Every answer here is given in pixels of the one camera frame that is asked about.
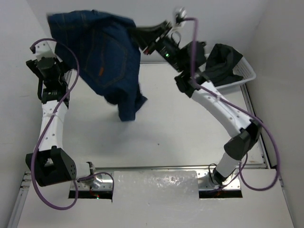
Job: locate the white plastic basket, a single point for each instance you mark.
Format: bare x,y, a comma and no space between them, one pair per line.
244,69

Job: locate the dark blue denim trousers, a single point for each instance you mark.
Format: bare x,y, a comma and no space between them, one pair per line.
109,60

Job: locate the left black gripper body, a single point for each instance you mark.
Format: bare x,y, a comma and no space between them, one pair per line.
62,69

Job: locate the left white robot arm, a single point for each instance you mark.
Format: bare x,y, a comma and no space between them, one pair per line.
52,165

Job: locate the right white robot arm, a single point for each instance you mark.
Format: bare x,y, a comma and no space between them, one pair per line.
195,84

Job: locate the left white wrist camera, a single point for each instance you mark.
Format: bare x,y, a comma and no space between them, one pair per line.
42,50

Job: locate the black trousers in basket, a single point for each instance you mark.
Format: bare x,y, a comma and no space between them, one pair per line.
220,64

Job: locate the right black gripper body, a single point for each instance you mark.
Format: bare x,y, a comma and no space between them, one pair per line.
164,45

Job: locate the aluminium table frame rail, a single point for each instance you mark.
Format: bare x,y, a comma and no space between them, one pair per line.
257,156

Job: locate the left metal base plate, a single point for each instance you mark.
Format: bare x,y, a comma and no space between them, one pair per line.
101,182

